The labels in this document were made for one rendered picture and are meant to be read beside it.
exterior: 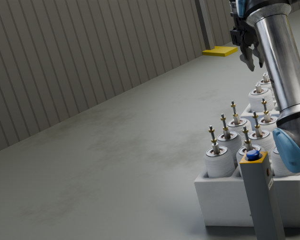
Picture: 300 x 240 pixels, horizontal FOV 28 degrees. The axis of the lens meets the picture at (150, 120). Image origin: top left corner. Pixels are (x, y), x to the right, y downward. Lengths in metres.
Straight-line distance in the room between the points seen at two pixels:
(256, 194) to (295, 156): 0.44
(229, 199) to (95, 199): 0.72
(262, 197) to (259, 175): 0.08
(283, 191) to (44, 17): 2.05
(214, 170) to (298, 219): 0.32
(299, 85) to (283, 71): 0.05
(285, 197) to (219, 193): 0.22
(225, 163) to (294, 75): 0.64
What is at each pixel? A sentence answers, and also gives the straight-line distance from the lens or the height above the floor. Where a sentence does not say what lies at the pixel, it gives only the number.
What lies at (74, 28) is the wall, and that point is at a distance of 3.65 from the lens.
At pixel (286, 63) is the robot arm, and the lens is 1.48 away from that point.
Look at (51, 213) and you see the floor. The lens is 2.56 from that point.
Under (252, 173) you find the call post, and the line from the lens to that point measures 1.80.
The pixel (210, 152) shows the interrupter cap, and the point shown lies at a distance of 2.05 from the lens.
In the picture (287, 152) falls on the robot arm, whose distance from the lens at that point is 1.41.
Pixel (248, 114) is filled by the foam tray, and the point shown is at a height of 0.18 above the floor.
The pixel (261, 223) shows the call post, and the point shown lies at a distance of 1.89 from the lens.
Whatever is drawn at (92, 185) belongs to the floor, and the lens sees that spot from 2.68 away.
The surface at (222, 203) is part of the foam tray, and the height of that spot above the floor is 0.09.
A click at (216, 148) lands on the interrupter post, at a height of 0.27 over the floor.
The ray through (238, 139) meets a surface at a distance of 2.13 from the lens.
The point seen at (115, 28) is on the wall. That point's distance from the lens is 3.80.
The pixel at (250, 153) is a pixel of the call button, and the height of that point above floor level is 0.33.
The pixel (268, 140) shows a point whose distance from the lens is 2.08.
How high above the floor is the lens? 1.09
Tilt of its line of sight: 20 degrees down
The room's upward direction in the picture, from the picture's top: 16 degrees counter-clockwise
